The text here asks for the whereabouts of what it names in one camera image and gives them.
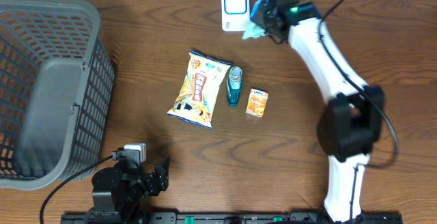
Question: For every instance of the snack bag with red label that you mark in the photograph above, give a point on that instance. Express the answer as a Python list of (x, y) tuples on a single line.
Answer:
[(197, 97)]

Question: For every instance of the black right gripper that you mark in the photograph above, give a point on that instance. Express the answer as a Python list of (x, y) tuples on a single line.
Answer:
[(256, 16)]

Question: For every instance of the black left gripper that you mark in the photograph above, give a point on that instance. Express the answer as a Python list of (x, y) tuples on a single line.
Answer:
[(160, 175)]

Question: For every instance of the orange Kleenex tissue pack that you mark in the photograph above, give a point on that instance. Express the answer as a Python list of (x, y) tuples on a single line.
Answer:
[(257, 102)]

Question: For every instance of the mint green wet wipes pack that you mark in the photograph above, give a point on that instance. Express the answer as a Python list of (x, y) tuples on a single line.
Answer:
[(253, 31)]

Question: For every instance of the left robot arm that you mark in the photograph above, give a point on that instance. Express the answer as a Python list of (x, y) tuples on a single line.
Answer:
[(118, 191)]

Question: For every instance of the white barcode scanner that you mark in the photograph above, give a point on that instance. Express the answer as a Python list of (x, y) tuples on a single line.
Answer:
[(235, 15)]

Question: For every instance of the teal mouthwash bottle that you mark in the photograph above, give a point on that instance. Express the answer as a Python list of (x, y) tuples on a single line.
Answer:
[(234, 86)]

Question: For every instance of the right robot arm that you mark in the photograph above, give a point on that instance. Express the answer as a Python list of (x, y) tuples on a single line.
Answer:
[(352, 118)]

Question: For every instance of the grey plastic shopping basket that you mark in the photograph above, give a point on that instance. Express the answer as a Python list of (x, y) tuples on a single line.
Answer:
[(56, 88)]

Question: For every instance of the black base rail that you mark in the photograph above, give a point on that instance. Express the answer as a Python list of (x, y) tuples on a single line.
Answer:
[(303, 216)]

